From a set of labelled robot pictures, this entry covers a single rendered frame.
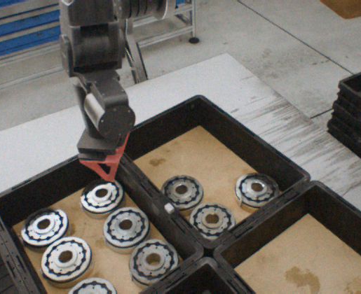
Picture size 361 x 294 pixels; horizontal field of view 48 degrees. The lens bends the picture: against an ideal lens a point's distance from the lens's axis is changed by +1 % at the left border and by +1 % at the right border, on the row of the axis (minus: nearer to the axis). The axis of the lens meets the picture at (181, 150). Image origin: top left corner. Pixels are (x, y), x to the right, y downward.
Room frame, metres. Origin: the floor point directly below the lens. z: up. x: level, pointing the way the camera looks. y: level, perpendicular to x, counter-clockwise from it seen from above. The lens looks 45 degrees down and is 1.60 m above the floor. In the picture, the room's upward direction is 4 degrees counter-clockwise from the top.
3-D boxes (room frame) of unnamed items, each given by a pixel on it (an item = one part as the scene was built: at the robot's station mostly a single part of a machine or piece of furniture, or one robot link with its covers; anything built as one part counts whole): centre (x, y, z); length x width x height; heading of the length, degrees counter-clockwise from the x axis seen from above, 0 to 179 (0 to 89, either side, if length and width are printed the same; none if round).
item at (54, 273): (0.45, 0.26, 0.86); 0.10 x 0.10 x 0.01
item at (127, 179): (0.48, 0.20, 0.87); 0.40 x 0.30 x 0.11; 34
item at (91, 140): (0.51, 0.13, 1.17); 0.10 x 0.07 x 0.07; 169
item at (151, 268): (0.43, 0.07, 0.86); 0.05 x 0.05 x 0.01
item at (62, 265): (0.45, 0.26, 0.86); 0.05 x 0.05 x 0.01
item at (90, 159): (0.49, 0.13, 1.10); 0.07 x 0.07 x 0.09; 79
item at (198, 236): (0.65, -0.05, 0.92); 0.40 x 0.30 x 0.02; 34
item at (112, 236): (0.52, 0.13, 0.86); 0.10 x 0.10 x 0.01
